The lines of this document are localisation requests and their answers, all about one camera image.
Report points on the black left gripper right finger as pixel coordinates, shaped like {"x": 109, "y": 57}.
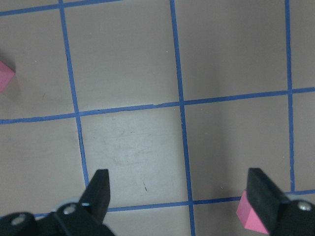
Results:
{"x": 268, "y": 201}

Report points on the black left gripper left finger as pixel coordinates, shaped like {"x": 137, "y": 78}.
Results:
{"x": 95, "y": 199}

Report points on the pink foam cube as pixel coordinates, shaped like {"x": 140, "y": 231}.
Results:
{"x": 248, "y": 216}

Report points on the tall pink foam block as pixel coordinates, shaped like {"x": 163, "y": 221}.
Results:
{"x": 6, "y": 75}

